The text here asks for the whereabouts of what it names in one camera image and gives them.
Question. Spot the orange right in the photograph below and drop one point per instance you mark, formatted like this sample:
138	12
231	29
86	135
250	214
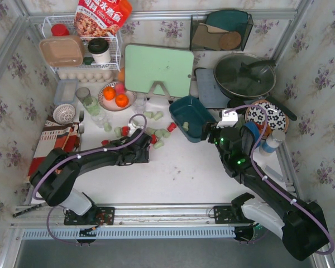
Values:
122	100

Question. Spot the grey glass cup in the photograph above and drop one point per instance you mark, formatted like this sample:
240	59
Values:
83	94

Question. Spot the orange behind board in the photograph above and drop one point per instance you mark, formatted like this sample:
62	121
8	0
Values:
121	75

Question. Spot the green capsule top left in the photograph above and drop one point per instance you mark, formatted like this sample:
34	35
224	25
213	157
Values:
148	114

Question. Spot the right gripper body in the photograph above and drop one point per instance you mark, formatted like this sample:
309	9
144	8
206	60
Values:
210	133

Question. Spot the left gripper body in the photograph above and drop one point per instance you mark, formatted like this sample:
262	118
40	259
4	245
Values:
144	149

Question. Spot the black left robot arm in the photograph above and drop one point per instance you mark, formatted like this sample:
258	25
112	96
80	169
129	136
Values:
55	177

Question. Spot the metal fork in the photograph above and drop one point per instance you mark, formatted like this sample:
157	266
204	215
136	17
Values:
81	128

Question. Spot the green ribbed glass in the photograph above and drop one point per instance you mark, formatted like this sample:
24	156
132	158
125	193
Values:
91	105

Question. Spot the green capsule leftmost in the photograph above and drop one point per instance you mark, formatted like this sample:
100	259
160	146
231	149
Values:
107	126

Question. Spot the green capsule lower right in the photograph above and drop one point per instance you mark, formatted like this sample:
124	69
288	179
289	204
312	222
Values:
158	144

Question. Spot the teal plastic storage basket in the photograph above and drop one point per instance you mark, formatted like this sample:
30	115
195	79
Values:
190	109

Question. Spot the metal cutting board stand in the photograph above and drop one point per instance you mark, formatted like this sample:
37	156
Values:
159	93

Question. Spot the green capsule cluster right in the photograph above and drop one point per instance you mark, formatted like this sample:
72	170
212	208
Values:
166	133

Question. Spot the green capsule centre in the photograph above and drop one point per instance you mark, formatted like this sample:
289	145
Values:
150	130

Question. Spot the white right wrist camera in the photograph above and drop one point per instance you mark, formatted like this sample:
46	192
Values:
229	119

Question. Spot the green cutting board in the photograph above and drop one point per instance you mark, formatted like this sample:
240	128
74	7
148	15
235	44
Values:
145	65

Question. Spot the black frying pan with lid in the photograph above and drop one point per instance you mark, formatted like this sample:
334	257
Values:
247	77

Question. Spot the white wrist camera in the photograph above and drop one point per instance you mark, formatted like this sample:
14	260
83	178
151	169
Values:
133	128
229	119

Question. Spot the green capsule bottom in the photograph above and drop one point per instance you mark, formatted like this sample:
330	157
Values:
185	126

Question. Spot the clear glass tumbler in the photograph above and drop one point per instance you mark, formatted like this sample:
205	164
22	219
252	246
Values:
139	105

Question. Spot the clear glass near rack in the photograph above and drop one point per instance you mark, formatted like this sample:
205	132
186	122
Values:
98	116

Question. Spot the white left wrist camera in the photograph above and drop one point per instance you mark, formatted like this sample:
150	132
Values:
133	128

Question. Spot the green capsule cluster lid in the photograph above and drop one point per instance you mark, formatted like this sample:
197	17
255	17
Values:
159	133

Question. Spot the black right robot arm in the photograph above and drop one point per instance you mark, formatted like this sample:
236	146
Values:
301	226

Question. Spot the peach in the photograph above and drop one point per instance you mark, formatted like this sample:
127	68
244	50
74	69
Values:
120	88

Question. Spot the fruit plate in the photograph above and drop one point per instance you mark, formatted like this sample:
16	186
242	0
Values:
111	105

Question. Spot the grey induction cooker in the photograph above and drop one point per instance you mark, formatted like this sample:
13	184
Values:
209	91

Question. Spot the orange left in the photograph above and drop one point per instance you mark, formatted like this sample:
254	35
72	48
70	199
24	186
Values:
109	93

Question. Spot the green capsule top right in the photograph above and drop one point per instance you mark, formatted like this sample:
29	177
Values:
158	115

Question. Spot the white strainer basket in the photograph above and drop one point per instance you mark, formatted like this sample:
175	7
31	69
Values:
64	113

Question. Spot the floral patterned plate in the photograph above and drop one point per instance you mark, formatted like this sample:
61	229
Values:
276	118

